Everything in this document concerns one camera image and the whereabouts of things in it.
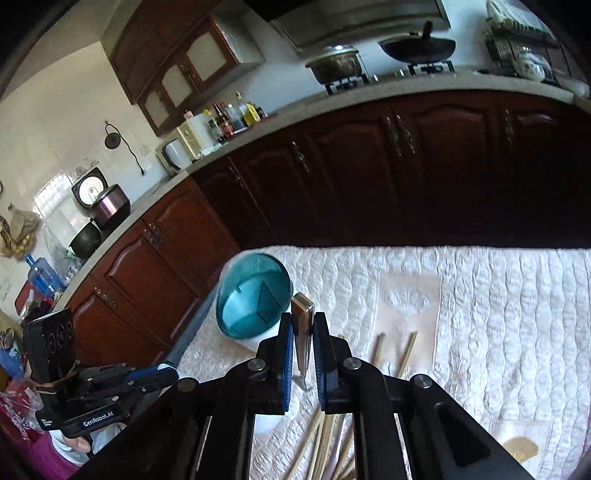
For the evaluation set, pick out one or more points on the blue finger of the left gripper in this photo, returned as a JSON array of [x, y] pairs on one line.
[[153, 378]]

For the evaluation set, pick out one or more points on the blue water bottle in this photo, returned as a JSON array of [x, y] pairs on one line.
[[43, 278]]

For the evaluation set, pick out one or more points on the dish rack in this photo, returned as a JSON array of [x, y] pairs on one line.
[[522, 45]]

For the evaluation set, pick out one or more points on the black pot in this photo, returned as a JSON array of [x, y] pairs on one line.
[[86, 241]]

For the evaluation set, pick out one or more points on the silver cooking pot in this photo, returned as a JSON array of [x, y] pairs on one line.
[[336, 63]]

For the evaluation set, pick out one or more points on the upper wooden cabinet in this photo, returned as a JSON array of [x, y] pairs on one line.
[[170, 57]]

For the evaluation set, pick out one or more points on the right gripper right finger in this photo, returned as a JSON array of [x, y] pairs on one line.
[[330, 353]]

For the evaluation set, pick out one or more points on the bamboo chopstick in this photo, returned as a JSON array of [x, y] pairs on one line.
[[407, 354], [316, 420], [378, 350]]

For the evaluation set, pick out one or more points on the range hood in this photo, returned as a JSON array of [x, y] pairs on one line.
[[317, 23]]

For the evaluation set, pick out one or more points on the floral cup with teal interior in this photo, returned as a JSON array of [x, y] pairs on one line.
[[254, 291]]

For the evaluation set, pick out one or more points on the condiment bottles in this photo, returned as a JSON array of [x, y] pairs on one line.
[[227, 120]]

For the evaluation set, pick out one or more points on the black wok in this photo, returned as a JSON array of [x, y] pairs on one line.
[[419, 49]]

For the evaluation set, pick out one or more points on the rice cooker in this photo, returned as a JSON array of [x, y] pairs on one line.
[[107, 206]]

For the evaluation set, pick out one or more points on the white quilted tablecloth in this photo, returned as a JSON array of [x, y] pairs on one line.
[[505, 332]]

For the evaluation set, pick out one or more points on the white microwave oven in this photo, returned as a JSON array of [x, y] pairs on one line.
[[185, 145]]

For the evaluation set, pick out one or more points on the lower wooden cabinets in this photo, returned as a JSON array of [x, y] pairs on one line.
[[459, 168]]

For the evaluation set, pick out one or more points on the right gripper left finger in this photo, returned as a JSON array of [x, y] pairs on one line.
[[274, 385]]

